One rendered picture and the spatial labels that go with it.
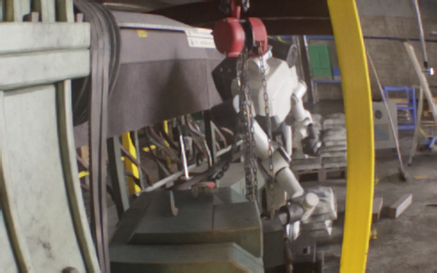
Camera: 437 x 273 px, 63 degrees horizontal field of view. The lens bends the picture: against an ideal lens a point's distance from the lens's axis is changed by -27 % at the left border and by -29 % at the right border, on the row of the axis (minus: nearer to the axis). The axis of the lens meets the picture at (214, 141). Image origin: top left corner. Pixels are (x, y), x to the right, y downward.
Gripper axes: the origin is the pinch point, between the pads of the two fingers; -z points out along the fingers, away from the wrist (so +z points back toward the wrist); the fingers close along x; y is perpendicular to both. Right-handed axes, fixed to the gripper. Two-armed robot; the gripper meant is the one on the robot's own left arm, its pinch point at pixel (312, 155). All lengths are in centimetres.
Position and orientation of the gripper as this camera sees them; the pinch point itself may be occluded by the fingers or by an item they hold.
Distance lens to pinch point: 272.3
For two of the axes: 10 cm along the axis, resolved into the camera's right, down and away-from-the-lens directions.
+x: 7.3, 2.0, -6.5
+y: 5.7, -7.0, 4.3
